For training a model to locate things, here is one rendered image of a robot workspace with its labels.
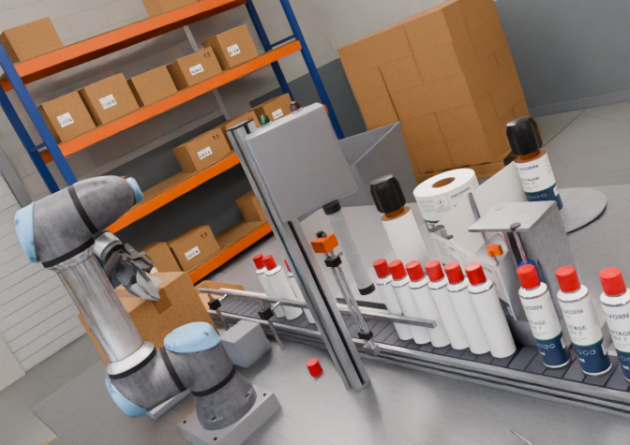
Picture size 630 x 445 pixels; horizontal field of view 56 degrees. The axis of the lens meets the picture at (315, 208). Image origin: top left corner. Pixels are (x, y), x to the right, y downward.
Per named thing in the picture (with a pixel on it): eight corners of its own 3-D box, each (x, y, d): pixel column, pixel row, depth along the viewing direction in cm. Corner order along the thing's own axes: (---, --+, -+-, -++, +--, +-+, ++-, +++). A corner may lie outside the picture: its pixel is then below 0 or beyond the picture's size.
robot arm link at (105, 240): (96, 235, 168) (87, 257, 171) (106, 244, 166) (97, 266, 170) (116, 229, 174) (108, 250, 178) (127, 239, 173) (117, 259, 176)
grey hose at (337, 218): (379, 287, 127) (341, 199, 121) (367, 296, 125) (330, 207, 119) (367, 286, 129) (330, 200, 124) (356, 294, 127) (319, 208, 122)
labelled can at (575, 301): (617, 362, 106) (586, 262, 100) (605, 379, 103) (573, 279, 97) (588, 357, 110) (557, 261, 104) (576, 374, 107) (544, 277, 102)
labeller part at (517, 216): (557, 203, 114) (556, 199, 114) (530, 231, 108) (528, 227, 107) (496, 206, 125) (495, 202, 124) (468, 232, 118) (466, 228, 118)
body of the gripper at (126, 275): (157, 262, 171) (129, 237, 174) (135, 270, 163) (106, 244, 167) (148, 282, 174) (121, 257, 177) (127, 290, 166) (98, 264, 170)
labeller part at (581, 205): (625, 187, 167) (624, 184, 167) (577, 243, 150) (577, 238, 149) (526, 194, 191) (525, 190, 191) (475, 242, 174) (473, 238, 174)
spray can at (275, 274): (306, 312, 177) (278, 252, 172) (293, 321, 174) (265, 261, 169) (295, 310, 181) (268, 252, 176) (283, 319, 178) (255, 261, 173)
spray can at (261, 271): (295, 309, 181) (268, 252, 176) (283, 319, 178) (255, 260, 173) (286, 308, 185) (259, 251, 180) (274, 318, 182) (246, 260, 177)
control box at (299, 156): (359, 190, 122) (323, 104, 117) (283, 224, 122) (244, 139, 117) (351, 181, 132) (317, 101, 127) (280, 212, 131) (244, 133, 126)
